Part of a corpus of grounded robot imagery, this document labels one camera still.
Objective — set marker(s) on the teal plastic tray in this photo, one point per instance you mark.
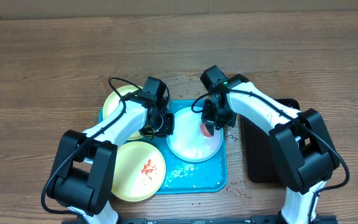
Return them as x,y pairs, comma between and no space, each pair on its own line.
184,177

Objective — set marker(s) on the orange sponge with green pad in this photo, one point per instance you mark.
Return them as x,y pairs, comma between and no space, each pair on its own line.
207,130

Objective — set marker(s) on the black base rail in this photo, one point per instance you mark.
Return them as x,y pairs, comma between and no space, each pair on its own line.
256,219

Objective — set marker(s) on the yellow plate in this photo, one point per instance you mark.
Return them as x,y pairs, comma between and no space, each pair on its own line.
111,103
139,171

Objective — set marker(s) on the black plastic tray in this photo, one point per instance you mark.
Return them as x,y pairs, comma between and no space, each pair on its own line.
256,155

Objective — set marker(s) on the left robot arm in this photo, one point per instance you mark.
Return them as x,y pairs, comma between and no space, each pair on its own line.
81,177

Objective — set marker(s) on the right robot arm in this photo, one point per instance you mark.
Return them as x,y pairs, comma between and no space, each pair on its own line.
302,149

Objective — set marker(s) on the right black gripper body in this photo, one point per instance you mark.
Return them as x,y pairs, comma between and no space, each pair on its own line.
219,115

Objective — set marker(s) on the light blue plate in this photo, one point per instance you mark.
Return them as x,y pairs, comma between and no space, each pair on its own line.
188,141

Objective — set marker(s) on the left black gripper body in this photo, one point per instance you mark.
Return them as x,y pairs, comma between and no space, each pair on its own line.
163,126

